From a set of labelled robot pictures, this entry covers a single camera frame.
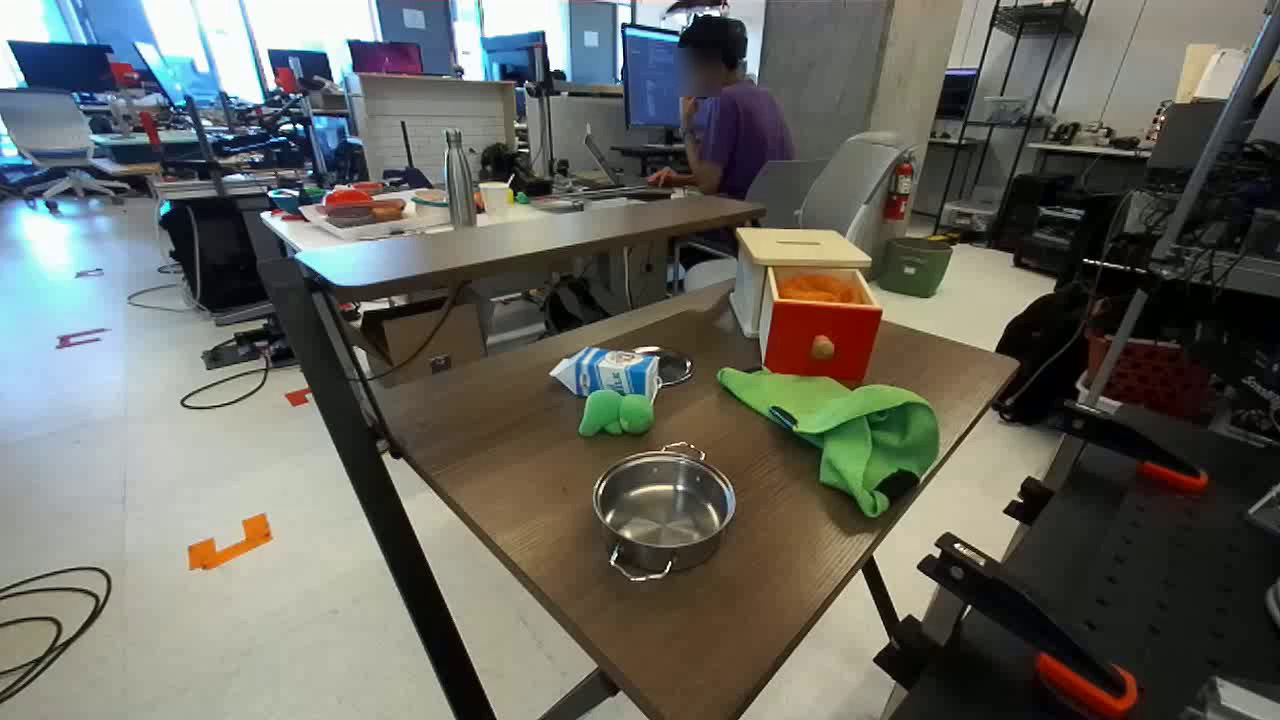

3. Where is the black metal shelf rack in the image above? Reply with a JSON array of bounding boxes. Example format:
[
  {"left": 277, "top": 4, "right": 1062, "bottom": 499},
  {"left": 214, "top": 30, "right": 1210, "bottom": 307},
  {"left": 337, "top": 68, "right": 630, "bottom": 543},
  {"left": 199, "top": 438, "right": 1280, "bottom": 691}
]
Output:
[{"left": 930, "top": 0, "right": 1100, "bottom": 231}]

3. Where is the grey slanted metal pole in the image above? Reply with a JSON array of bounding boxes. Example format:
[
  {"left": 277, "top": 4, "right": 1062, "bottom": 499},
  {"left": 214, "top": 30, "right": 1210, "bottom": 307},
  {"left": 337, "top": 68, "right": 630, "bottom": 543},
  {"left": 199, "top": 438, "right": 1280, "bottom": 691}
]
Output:
[{"left": 1076, "top": 0, "right": 1280, "bottom": 413}]

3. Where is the light grey desk chair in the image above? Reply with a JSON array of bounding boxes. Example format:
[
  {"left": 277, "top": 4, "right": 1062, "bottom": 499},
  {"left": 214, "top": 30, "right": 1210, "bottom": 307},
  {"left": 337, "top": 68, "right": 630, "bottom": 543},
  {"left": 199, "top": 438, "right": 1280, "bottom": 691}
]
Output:
[{"left": 744, "top": 129, "right": 911, "bottom": 261}]

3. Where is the white desk partition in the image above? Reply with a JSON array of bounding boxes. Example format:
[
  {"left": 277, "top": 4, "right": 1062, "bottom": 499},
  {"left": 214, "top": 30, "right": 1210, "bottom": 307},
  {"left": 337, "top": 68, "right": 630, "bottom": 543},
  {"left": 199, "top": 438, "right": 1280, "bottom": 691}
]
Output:
[{"left": 352, "top": 68, "right": 523, "bottom": 186}]

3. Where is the wooden box with slot lid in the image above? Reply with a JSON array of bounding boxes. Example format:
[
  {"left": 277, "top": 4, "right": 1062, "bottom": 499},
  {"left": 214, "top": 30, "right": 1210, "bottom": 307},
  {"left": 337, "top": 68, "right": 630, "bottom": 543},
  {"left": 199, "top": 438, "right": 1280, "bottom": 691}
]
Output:
[{"left": 727, "top": 222, "right": 878, "bottom": 342}]

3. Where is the black perforated mounting board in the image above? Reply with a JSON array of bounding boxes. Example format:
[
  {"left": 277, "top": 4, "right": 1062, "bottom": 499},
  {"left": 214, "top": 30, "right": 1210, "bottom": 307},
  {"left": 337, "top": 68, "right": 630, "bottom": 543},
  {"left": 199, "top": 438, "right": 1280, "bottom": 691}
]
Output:
[{"left": 889, "top": 413, "right": 1280, "bottom": 720}]

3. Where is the green plush toy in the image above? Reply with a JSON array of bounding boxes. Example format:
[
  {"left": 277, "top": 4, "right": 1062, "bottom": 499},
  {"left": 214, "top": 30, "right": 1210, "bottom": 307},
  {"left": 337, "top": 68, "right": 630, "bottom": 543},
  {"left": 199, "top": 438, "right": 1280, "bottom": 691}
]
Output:
[{"left": 577, "top": 382, "right": 659, "bottom": 442}]

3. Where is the brown office desk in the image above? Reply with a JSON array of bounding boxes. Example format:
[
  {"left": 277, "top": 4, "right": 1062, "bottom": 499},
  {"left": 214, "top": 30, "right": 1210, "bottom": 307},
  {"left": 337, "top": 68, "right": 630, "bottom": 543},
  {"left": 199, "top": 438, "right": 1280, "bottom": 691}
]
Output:
[{"left": 258, "top": 186, "right": 771, "bottom": 299}]

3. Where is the red fire extinguisher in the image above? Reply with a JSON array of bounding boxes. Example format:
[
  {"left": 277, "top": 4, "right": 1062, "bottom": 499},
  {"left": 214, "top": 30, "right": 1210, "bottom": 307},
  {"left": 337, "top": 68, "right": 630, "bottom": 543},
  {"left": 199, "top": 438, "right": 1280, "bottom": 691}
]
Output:
[{"left": 879, "top": 149, "right": 926, "bottom": 226}]

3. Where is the black clamp orange handle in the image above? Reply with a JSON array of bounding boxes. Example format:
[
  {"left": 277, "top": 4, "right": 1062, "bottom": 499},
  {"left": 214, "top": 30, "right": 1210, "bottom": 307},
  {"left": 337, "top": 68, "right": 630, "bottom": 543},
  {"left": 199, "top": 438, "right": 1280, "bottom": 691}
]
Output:
[
  {"left": 1062, "top": 397, "right": 1215, "bottom": 499},
  {"left": 918, "top": 526, "right": 1144, "bottom": 720}
]

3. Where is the small steel pot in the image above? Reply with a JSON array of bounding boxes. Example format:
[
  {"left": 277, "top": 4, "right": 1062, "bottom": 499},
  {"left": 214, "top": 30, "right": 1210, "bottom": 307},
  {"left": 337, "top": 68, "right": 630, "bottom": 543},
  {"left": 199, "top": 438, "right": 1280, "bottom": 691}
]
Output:
[{"left": 589, "top": 438, "right": 740, "bottom": 586}]

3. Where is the orange bowl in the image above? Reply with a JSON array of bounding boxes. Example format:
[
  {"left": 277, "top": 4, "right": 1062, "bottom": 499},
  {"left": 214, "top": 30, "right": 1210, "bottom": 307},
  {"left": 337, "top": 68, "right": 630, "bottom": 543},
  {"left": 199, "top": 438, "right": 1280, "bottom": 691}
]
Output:
[{"left": 321, "top": 181, "right": 412, "bottom": 226}]

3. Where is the black backpack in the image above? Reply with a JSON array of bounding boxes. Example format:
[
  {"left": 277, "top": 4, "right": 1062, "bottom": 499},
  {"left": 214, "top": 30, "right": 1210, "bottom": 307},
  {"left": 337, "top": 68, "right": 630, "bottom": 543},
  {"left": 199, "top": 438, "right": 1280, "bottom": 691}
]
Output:
[{"left": 993, "top": 275, "right": 1113, "bottom": 432}]

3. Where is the black floor cable coil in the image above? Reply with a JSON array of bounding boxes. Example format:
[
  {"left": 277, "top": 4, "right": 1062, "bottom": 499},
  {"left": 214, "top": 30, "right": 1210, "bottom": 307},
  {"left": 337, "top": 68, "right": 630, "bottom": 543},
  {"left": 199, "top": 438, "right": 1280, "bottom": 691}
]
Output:
[{"left": 0, "top": 563, "right": 121, "bottom": 706}]

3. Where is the green cloth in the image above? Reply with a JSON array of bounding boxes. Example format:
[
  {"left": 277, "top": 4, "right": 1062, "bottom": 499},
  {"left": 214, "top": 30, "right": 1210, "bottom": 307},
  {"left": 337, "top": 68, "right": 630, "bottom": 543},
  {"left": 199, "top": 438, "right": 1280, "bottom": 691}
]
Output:
[{"left": 713, "top": 363, "right": 944, "bottom": 522}]

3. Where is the red perforated crate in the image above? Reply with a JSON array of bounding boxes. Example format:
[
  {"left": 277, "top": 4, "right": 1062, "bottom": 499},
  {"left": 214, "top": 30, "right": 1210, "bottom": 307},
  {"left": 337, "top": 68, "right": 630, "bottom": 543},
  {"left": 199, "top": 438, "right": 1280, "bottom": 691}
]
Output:
[{"left": 1081, "top": 327, "right": 1213, "bottom": 424}]

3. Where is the cardboard box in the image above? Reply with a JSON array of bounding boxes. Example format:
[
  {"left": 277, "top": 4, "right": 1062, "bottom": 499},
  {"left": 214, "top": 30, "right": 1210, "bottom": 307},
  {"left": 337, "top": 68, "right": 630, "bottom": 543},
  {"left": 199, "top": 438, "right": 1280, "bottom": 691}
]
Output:
[{"left": 356, "top": 292, "right": 492, "bottom": 380}]

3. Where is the white paper cup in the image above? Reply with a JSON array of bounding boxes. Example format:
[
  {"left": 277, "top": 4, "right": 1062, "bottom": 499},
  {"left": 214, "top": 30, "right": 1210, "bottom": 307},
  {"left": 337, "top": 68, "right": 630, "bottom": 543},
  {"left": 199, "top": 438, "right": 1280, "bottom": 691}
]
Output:
[{"left": 471, "top": 175, "right": 516, "bottom": 218}]

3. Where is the person in purple shirt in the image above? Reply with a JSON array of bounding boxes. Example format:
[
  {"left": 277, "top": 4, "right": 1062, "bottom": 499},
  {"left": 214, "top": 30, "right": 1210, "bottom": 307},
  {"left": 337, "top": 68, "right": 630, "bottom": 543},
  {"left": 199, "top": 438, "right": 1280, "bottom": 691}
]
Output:
[{"left": 643, "top": 13, "right": 799, "bottom": 202}]

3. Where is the steel water bottle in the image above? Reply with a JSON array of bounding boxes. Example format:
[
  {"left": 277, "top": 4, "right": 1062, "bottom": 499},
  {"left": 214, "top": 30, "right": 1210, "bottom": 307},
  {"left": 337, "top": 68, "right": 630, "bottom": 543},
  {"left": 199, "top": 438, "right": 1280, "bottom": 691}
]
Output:
[{"left": 442, "top": 129, "right": 483, "bottom": 231}]

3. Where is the red wooden drawer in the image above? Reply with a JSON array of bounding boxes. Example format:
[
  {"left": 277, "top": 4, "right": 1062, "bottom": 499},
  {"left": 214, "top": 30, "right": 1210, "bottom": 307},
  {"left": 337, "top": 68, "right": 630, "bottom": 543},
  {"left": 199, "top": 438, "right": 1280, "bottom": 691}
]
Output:
[{"left": 762, "top": 263, "right": 889, "bottom": 392}]

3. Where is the green plastic bin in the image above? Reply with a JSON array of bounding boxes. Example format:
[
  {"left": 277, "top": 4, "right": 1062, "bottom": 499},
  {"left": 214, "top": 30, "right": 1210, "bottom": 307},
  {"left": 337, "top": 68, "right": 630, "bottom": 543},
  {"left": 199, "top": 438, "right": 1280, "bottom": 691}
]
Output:
[{"left": 868, "top": 226, "right": 960, "bottom": 299}]

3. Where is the computer monitor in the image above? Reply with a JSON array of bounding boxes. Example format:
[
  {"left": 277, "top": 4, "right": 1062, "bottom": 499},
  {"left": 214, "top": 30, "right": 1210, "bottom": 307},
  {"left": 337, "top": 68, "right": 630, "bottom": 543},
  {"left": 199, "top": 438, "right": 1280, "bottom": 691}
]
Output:
[{"left": 616, "top": 19, "right": 731, "bottom": 138}]

